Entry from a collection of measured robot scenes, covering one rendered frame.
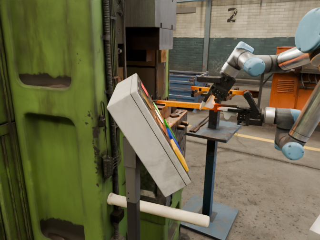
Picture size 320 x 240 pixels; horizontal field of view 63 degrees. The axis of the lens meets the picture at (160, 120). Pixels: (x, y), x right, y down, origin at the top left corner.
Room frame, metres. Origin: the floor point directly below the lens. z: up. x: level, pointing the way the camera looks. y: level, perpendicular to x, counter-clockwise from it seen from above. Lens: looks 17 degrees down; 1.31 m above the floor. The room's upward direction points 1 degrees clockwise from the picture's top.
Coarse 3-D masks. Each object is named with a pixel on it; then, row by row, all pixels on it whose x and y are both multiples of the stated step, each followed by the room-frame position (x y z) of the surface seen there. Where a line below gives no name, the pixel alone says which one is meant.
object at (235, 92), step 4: (192, 88) 1.79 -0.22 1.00; (196, 88) 1.77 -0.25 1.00; (204, 88) 1.74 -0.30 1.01; (208, 88) 1.73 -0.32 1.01; (228, 92) 1.66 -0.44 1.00; (236, 92) 1.64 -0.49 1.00; (240, 92) 1.62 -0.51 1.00; (252, 92) 1.60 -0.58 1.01; (256, 92) 1.59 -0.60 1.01; (252, 96) 1.60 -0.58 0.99; (256, 96) 1.58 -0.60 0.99
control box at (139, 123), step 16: (128, 80) 0.82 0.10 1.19; (112, 96) 0.68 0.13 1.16; (128, 96) 0.57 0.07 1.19; (112, 112) 0.57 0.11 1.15; (128, 112) 0.57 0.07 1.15; (144, 112) 0.58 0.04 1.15; (128, 128) 0.57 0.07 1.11; (144, 128) 0.58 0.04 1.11; (160, 128) 0.61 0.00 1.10; (144, 144) 0.58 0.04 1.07; (160, 144) 0.58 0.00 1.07; (144, 160) 0.58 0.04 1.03; (160, 160) 0.58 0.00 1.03; (176, 160) 0.58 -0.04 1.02; (160, 176) 0.58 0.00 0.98; (176, 176) 0.59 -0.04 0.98
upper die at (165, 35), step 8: (128, 32) 1.26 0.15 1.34; (136, 32) 1.24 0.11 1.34; (144, 32) 1.23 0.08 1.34; (152, 32) 1.22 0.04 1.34; (160, 32) 1.22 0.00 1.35; (168, 32) 1.32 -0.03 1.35; (128, 40) 1.26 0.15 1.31; (136, 40) 1.24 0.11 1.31; (144, 40) 1.23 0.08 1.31; (152, 40) 1.22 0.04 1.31; (160, 40) 1.22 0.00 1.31; (168, 40) 1.32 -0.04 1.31; (128, 48) 1.26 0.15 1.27; (136, 48) 1.24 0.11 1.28; (144, 48) 1.23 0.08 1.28; (152, 48) 1.22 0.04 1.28; (160, 48) 1.22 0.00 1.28; (168, 48) 1.33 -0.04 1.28
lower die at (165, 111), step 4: (156, 100) 1.41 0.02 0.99; (156, 104) 1.31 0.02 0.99; (160, 104) 1.31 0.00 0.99; (164, 104) 1.30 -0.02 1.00; (160, 108) 1.25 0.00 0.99; (164, 108) 1.29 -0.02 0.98; (168, 108) 1.35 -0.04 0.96; (160, 112) 1.23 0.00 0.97; (164, 112) 1.29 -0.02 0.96; (168, 112) 1.35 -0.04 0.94; (164, 116) 1.29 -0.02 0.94; (168, 116) 1.35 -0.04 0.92
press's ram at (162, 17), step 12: (132, 0) 1.19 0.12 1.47; (144, 0) 1.18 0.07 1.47; (156, 0) 1.17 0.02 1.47; (168, 0) 1.31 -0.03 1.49; (132, 12) 1.19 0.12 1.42; (144, 12) 1.18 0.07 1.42; (156, 12) 1.17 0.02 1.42; (168, 12) 1.31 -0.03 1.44; (132, 24) 1.19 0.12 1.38; (144, 24) 1.18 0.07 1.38; (156, 24) 1.17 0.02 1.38; (168, 24) 1.32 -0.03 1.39
